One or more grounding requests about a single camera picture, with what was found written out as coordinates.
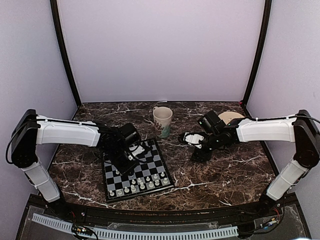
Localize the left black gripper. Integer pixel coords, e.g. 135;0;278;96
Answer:
105;145;138;176

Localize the black grey chessboard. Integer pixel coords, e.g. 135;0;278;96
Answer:
102;138;174;204

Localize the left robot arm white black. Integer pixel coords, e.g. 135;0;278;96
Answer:
5;109;141;218

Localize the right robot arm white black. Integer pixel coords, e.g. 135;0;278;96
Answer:
182;109;320;217

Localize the beige bowl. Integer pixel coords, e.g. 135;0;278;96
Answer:
218;111;245;125

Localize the cream floral mug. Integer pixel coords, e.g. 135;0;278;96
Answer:
152;106;173;138

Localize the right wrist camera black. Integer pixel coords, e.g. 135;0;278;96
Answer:
197;110;226;135

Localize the black front rail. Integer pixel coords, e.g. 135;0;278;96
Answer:
27;192;298;226

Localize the white slotted cable duct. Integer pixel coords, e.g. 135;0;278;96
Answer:
31;213;239;240

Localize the right black frame post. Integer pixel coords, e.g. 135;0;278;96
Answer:
241;0;273;106

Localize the black frame post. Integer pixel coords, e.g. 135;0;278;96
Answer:
49;0;82;107
241;0;273;106

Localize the left black frame post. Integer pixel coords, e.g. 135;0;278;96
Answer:
49;0;82;107

